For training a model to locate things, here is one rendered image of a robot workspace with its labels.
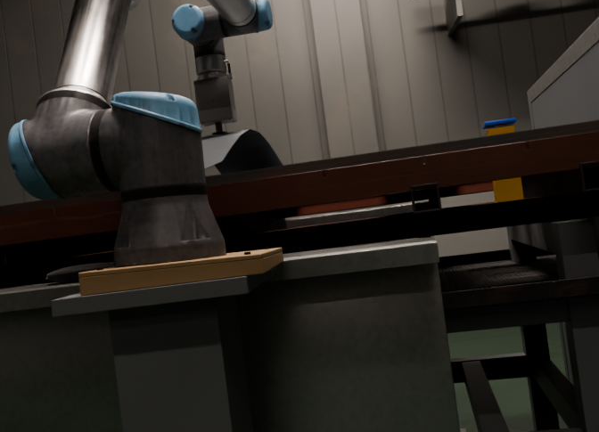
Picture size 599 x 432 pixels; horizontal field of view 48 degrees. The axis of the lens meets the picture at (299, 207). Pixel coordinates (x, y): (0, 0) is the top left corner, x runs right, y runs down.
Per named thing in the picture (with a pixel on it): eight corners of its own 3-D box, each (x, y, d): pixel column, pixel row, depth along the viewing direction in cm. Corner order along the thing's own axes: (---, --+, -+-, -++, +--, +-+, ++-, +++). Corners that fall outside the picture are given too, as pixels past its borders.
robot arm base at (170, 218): (212, 257, 84) (204, 179, 85) (96, 270, 86) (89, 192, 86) (235, 252, 100) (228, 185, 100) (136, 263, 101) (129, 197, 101)
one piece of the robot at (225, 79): (234, 69, 172) (242, 132, 171) (200, 74, 172) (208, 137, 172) (226, 60, 162) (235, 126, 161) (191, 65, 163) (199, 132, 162)
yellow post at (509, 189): (497, 224, 140) (485, 132, 140) (522, 220, 139) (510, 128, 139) (501, 224, 135) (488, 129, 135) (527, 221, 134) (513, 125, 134)
